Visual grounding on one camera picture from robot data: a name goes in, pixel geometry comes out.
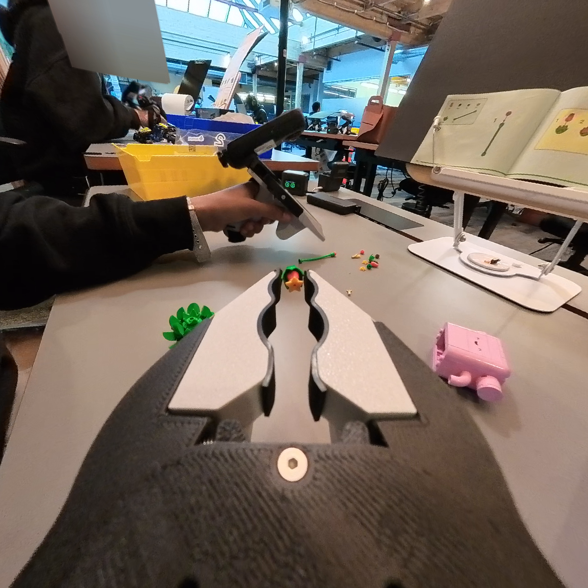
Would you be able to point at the flat black power brick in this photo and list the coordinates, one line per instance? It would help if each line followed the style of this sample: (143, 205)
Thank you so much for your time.
(330, 202)

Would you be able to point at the person's left forearm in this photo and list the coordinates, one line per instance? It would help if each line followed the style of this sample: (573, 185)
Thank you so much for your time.
(92, 243)

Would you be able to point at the cluster of small toy pieces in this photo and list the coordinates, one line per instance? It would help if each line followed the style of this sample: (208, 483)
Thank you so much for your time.
(372, 264)

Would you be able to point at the black office chair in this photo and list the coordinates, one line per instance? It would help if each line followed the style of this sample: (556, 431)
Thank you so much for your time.
(422, 193)

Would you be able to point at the open instruction booklet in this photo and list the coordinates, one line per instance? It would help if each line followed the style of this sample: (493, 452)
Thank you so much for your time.
(505, 138)

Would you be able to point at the green toy succulent plant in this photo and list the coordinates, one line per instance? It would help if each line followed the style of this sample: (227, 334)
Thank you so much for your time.
(186, 321)

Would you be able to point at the green toy flower bud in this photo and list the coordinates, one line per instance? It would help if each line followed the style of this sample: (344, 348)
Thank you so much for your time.
(292, 278)

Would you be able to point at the pink toy block figure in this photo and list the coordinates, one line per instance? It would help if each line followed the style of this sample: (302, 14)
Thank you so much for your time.
(468, 358)

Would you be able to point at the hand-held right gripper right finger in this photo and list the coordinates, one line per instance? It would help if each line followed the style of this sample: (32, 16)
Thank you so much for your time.
(363, 367)

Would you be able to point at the clear plastic bag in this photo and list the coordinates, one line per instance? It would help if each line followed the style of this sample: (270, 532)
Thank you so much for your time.
(202, 137)

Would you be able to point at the person's left hand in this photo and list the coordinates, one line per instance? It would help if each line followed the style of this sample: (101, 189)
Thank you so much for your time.
(229, 206)

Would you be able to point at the yellow plastic bin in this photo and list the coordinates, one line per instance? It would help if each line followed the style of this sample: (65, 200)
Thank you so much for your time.
(160, 174)

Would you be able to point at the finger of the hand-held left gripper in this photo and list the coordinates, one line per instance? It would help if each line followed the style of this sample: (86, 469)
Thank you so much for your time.
(298, 227)
(275, 190)

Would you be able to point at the black battery charger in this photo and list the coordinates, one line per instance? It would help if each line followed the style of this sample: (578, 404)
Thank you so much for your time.
(294, 183)

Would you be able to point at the white paper roll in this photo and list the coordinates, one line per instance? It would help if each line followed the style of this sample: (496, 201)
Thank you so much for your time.
(177, 103)

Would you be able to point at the black yellow toy car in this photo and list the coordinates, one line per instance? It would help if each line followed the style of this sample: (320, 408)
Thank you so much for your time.
(154, 134)

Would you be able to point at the black backing board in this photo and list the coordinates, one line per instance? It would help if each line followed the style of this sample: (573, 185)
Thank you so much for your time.
(482, 55)

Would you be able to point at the brown paper bag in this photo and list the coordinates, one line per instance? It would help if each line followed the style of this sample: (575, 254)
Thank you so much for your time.
(374, 121)

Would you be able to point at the white book stand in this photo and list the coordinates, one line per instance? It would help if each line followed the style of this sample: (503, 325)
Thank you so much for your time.
(505, 285)

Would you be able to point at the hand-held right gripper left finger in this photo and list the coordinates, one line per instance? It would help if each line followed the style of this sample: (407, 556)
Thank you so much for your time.
(225, 363)

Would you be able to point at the black adapter box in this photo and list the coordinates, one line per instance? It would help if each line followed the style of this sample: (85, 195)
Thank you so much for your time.
(334, 177)

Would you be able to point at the blue plastic bin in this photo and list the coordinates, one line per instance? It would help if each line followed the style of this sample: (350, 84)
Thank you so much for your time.
(211, 120)

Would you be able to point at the green toy stem red tip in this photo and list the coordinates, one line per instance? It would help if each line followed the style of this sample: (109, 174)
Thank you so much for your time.
(317, 257)

